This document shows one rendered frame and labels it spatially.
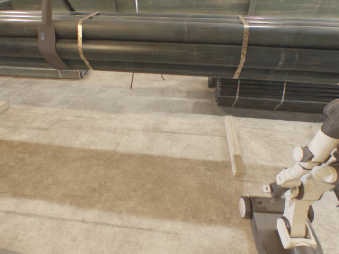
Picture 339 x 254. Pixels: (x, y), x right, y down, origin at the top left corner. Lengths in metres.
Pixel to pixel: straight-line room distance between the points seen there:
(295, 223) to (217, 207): 0.66
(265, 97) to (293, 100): 0.40
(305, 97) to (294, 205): 2.01
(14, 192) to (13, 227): 0.40
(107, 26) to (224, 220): 1.94
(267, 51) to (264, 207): 1.28
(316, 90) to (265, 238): 2.29
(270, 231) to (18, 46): 2.58
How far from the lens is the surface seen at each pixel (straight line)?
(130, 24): 1.72
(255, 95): 3.12
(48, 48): 1.99
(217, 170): 2.31
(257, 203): 1.94
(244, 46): 1.64
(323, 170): 1.37
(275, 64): 1.71
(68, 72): 4.40
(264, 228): 1.91
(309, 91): 3.43
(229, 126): 2.75
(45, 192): 2.45
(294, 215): 1.76
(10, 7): 10.42
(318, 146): 1.10
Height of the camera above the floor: 1.80
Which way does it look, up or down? 41 degrees down
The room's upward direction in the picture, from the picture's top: straight up
